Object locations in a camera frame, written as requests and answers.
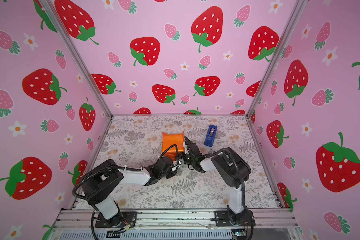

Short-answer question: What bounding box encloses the aluminium front frame rail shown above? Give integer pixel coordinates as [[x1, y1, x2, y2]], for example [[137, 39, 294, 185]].
[[44, 209, 304, 240]]

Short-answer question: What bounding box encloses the aluminium corner post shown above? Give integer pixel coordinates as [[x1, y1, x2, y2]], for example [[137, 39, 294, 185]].
[[247, 0, 308, 120], [41, 1, 113, 119]]

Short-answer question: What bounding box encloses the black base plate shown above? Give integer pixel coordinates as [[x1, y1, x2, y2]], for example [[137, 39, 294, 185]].
[[214, 210, 256, 227], [95, 211, 138, 229]]

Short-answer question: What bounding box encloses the left aluminium corner post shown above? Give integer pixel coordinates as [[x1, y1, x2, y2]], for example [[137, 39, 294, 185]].
[[41, 1, 113, 119]]

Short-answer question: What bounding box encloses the blue tape dispenser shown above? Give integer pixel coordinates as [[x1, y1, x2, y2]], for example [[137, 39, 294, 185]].
[[204, 125, 218, 147]]

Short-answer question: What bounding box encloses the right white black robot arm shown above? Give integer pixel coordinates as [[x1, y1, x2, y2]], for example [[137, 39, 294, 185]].
[[182, 137, 253, 225]]

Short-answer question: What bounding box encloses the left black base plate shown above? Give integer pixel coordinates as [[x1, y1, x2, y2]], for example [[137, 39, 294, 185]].
[[95, 211, 138, 229]]

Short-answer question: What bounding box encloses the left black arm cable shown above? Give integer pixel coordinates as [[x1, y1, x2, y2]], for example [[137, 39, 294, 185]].
[[71, 143, 179, 240]]

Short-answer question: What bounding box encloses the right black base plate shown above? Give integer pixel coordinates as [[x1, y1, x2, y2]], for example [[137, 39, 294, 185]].
[[214, 210, 256, 227]]

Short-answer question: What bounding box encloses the orange yellow wrapping paper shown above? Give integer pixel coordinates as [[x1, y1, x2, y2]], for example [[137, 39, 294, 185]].
[[162, 132, 185, 160]]

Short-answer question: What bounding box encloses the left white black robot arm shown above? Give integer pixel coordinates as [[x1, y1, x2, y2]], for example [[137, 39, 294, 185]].
[[77, 156, 179, 220]]

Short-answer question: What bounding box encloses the right aluminium corner post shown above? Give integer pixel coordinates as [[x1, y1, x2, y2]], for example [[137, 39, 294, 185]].
[[247, 0, 308, 120]]

